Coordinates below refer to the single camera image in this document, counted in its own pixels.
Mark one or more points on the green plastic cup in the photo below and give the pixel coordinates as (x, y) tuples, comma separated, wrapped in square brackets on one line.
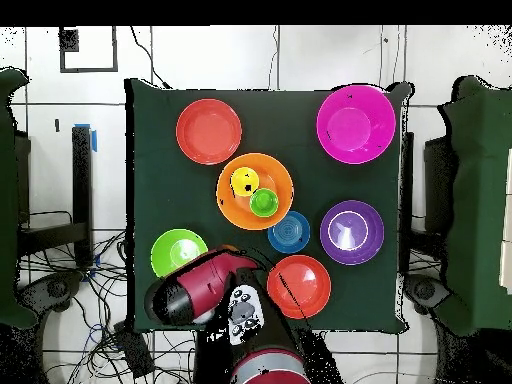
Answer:
[(264, 202)]

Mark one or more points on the yellow plastic cup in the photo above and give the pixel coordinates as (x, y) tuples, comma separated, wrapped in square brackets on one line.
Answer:
[(242, 178)]

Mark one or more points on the orange plastic bowl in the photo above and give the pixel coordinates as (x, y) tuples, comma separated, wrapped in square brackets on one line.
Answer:
[(276, 176)]

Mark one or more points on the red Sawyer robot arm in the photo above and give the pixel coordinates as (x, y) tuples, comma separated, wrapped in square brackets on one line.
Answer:
[(204, 284)]

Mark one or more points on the black computer tower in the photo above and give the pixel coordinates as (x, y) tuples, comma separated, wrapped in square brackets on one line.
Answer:
[(440, 180)]

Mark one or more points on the blue plastic bowl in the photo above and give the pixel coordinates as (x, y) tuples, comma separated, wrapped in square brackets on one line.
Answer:
[(290, 232)]

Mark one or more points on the dark green table cloth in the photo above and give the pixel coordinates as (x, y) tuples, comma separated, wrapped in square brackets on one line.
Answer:
[(172, 192)]

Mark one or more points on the red plastic bowl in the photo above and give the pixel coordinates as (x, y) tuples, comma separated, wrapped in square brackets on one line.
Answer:
[(209, 132), (304, 286)]

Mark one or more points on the green plastic bowl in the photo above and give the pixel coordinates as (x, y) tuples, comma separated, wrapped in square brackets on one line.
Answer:
[(168, 252)]

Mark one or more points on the purple plastic bowl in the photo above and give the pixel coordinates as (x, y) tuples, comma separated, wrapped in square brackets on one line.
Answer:
[(352, 232)]

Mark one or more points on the pink plastic bowl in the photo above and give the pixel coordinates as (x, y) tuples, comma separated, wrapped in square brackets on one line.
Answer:
[(356, 124)]

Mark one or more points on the black metal stand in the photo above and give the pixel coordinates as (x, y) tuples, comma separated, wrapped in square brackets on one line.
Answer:
[(82, 180)]

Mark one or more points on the blue tape strip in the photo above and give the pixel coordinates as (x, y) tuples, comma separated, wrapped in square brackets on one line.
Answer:
[(94, 140)]

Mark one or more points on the black power adapter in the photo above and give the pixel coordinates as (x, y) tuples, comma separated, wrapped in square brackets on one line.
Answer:
[(134, 348)]

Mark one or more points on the black rounded floor machine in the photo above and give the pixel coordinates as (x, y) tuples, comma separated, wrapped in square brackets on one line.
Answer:
[(56, 288), (424, 290)]

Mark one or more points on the small black floor object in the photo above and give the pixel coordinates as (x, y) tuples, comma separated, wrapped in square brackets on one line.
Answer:
[(57, 125)]

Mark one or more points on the neighbouring green cloth table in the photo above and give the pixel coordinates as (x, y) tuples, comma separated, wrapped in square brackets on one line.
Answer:
[(480, 200), (8, 200)]

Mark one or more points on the white paper sheet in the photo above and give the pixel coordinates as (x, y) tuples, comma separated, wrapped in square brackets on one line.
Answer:
[(507, 220)]

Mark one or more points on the black square floor frame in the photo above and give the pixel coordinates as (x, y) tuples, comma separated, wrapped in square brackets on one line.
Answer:
[(88, 70)]

